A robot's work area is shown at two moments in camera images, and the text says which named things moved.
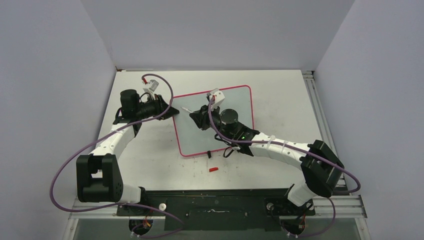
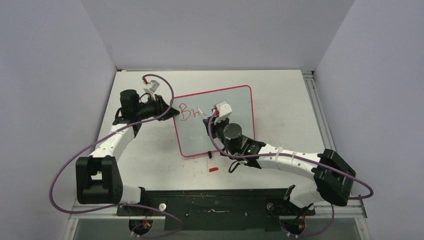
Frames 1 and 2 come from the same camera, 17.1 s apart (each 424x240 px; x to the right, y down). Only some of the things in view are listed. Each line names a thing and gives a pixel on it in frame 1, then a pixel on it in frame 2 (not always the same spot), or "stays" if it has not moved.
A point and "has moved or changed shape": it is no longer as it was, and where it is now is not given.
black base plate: x=218 y=210 stays
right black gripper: x=201 y=117 → x=214 y=126
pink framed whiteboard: x=191 y=139 stays
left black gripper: x=159 y=104 stays
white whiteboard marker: x=186 y=109 has moved or changed shape
